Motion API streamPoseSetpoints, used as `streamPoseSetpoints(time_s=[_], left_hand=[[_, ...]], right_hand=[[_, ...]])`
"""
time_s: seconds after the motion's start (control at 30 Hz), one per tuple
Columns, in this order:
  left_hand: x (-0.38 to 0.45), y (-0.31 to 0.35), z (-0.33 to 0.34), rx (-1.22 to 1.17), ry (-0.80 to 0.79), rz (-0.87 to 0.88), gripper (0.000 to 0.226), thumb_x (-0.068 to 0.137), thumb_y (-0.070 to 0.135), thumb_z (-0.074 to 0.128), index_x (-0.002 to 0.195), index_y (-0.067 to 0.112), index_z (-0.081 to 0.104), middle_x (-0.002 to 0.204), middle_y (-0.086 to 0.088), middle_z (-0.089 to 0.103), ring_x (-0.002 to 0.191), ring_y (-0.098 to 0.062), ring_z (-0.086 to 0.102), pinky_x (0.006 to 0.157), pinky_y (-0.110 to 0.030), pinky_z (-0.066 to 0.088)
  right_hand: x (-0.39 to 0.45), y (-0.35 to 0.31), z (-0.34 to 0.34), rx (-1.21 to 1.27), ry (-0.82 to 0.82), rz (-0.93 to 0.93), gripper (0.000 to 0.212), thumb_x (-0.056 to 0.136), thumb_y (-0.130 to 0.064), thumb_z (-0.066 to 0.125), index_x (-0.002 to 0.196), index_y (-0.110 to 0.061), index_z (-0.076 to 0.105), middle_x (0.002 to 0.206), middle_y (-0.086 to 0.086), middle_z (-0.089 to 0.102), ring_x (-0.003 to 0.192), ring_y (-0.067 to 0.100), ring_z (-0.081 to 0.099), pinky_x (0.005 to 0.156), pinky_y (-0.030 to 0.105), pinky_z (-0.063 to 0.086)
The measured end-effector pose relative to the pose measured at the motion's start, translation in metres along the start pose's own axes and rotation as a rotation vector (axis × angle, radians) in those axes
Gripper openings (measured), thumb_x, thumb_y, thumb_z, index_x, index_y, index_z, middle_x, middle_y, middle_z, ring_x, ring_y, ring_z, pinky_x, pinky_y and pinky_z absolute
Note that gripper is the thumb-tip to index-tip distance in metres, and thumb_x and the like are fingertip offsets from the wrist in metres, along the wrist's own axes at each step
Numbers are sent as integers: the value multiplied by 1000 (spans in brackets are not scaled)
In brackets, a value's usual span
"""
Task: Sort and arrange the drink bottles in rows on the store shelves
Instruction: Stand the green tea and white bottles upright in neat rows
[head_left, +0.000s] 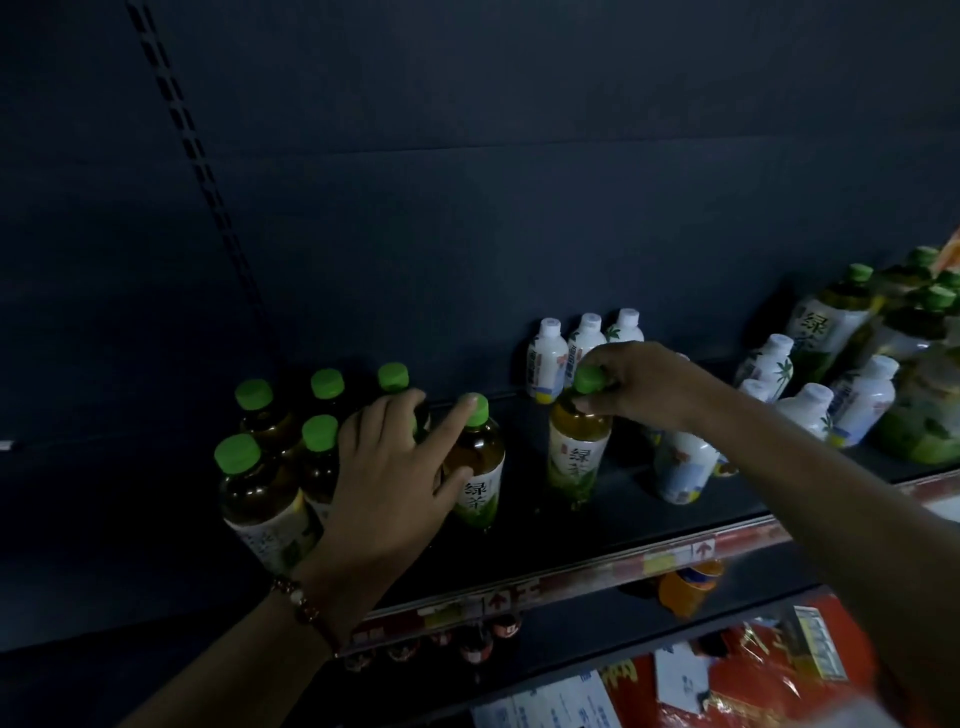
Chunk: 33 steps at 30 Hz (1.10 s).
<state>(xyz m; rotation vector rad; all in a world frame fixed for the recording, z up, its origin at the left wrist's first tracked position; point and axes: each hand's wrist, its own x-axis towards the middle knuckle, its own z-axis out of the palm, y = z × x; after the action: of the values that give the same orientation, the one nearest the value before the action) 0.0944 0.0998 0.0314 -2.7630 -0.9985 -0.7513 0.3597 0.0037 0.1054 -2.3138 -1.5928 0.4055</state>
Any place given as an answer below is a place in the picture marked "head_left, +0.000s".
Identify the dark grey metal shelf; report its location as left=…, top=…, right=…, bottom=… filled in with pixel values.
left=0, top=0, right=960, bottom=728

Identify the person's left hand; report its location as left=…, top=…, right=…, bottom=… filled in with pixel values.
left=294, top=388, right=481, bottom=648

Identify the beaded wrist bracelet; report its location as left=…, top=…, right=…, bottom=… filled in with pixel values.
left=269, top=575, right=343, bottom=658

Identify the red shelf price strip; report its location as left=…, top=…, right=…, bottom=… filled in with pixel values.
left=341, top=468, right=960, bottom=658

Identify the yellow trimmed card pack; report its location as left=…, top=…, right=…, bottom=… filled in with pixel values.
left=793, top=603, right=850, bottom=684

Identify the large orange soda bottle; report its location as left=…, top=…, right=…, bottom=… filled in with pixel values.
left=658, top=560, right=727, bottom=621

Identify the person's right hand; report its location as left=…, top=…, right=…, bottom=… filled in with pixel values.
left=572, top=341, right=727, bottom=435

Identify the red plastic snack bag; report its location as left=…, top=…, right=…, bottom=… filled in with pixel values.
left=599, top=592, right=916, bottom=728

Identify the person's right forearm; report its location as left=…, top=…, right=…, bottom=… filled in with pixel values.
left=693, top=382, right=960, bottom=725

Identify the person's left forearm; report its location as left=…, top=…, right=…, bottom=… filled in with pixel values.
left=116, top=592, right=335, bottom=728

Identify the white bottle yellow base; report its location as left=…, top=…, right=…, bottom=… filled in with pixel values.
left=563, top=311, right=609, bottom=376
left=605, top=307, right=646, bottom=346
left=524, top=317, right=570, bottom=406
left=826, top=353, right=901, bottom=450

